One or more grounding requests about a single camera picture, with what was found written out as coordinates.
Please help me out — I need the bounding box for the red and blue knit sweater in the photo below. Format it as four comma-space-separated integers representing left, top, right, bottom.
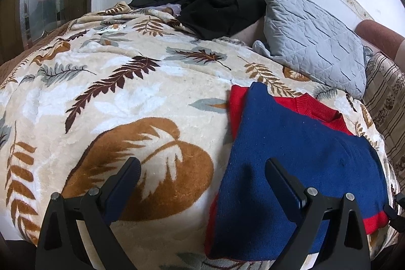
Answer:
205, 82, 389, 261

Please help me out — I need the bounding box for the striped brown bed sheet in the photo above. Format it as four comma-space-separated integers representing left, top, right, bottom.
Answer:
363, 53, 405, 186

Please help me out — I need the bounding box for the beige leaf-print fleece blanket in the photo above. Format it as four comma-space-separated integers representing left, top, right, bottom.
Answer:
1, 2, 399, 269

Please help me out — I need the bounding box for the brown bolster cushion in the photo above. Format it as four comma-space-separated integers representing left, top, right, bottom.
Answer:
355, 20, 404, 69

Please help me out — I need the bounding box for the grey quilted pillow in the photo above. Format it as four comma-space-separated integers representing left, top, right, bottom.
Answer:
253, 0, 373, 99

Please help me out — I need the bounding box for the black garment pile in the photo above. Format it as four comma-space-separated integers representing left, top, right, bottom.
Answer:
129, 0, 266, 40

